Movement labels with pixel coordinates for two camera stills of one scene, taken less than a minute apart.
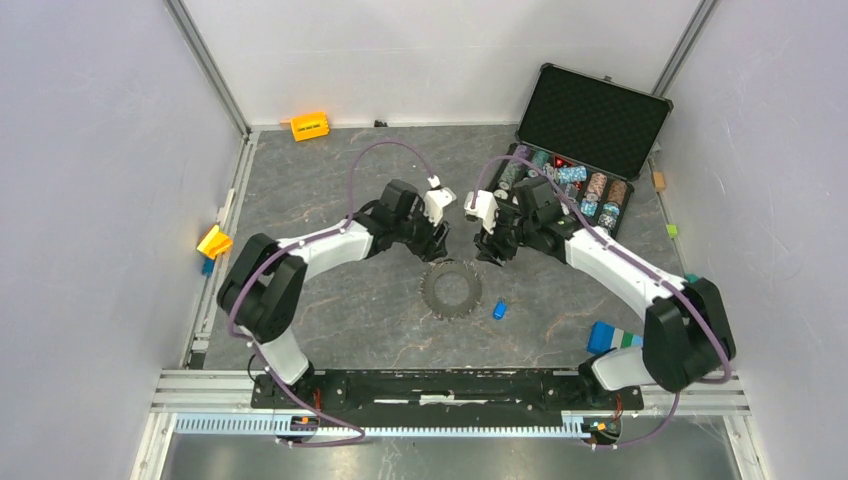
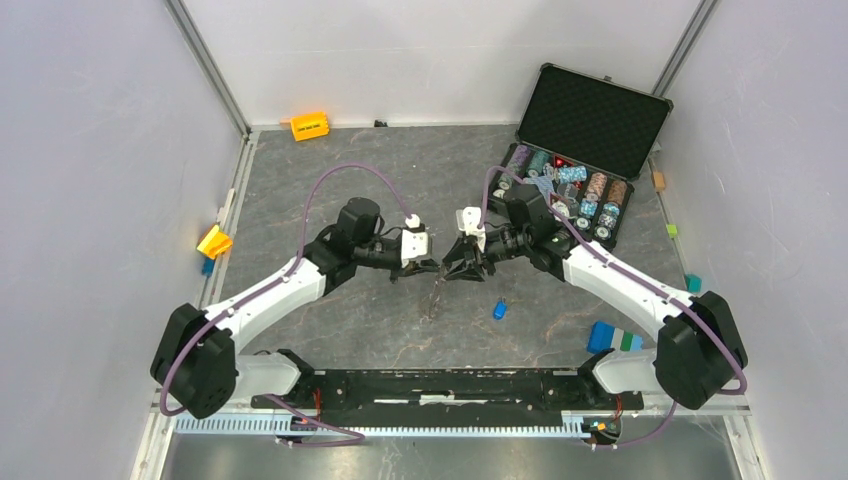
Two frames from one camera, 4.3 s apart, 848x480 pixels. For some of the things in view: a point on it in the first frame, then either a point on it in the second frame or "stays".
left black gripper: [431, 247] -> [412, 268]
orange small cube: [659, 181] stays
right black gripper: [487, 243] -> [475, 260]
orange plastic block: [309, 126] stays
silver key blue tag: [500, 309] stays
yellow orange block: [215, 243] stays
